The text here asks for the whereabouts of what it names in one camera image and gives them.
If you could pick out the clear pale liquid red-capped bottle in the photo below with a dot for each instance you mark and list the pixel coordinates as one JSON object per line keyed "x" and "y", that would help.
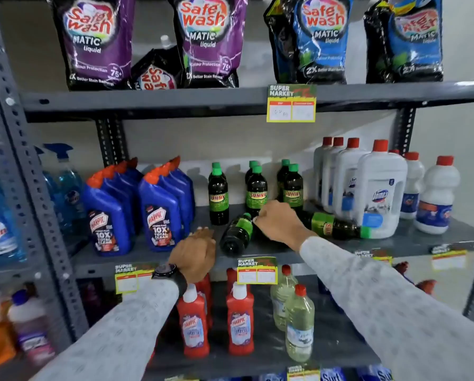
{"x": 281, "y": 301}
{"x": 299, "y": 329}

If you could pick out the purple detergent pouch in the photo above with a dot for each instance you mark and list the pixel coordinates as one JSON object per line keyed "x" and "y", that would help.
{"x": 209, "y": 39}
{"x": 90, "y": 43}

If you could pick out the red toilet cleaner bottle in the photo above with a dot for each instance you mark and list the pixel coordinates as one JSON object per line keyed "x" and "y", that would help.
{"x": 194, "y": 325}
{"x": 230, "y": 275}
{"x": 240, "y": 321}
{"x": 205, "y": 291}

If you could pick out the row of blue toilet cleaner bottles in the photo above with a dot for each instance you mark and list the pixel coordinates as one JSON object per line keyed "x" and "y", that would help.
{"x": 157, "y": 210}

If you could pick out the black detergent pouch with spout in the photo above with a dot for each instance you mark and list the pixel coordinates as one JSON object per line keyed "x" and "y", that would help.
{"x": 155, "y": 73}

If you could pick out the person's left hand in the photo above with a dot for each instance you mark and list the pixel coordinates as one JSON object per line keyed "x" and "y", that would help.
{"x": 193, "y": 257}

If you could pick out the grey metal shelving rack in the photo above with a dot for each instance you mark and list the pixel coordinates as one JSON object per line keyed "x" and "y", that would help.
{"x": 181, "y": 99}

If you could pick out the person's left fingers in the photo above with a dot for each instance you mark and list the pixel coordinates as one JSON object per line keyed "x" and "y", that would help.
{"x": 202, "y": 234}

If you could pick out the yellow green price tag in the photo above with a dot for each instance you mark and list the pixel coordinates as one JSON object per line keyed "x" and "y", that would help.
{"x": 373, "y": 255}
{"x": 291, "y": 105}
{"x": 256, "y": 271}
{"x": 302, "y": 373}
{"x": 449, "y": 259}
{"x": 131, "y": 279}

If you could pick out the person's right fingers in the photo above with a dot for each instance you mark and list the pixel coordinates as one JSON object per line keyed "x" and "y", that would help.
{"x": 265, "y": 218}

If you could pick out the person's right forearm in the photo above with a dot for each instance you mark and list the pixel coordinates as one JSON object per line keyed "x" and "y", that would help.
{"x": 379, "y": 305}

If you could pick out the dark cleaner bottle green label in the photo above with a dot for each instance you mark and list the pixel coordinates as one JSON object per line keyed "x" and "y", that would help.
{"x": 237, "y": 236}

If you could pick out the blue glass cleaner spray bottle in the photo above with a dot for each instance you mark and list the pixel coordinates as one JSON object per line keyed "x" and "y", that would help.
{"x": 68, "y": 190}
{"x": 1, "y": 218}
{"x": 46, "y": 174}

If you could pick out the white purple label cleaner bottle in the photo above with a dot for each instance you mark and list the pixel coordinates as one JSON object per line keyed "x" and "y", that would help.
{"x": 30, "y": 329}

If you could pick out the blue detergent pouch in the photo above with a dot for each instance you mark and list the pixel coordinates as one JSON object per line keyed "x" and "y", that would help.
{"x": 375, "y": 47}
{"x": 280, "y": 39}
{"x": 417, "y": 39}
{"x": 324, "y": 39}

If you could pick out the small round white red-capped bottle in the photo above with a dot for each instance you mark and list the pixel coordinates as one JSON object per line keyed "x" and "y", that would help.
{"x": 437, "y": 198}
{"x": 413, "y": 186}

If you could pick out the blue bottle red angled cap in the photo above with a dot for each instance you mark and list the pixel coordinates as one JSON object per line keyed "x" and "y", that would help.
{"x": 427, "y": 286}
{"x": 402, "y": 269}

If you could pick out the person's right hand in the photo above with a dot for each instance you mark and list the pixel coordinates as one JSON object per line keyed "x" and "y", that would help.
{"x": 284, "y": 226}

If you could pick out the large white red-capped jug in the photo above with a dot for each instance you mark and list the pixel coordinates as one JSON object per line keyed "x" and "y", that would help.
{"x": 319, "y": 170}
{"x": 329, "y": 174}
{"x": 346, "y": 174}
{"x": 381, "y": 190}

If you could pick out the blue detergent packets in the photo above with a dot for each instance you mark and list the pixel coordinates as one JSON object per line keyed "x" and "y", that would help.
{"x": 359, "y": 373}

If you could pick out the person's left forearm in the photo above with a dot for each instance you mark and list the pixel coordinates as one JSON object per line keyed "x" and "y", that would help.
{"x": 118, "y": 333}

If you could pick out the black wrist watch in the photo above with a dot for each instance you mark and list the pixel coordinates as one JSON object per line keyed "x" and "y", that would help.
{"x": 169, "y": 273}

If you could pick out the row of dark green-capped bottles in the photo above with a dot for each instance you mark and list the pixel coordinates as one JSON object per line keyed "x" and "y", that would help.
{"x": 256, "y": 190}

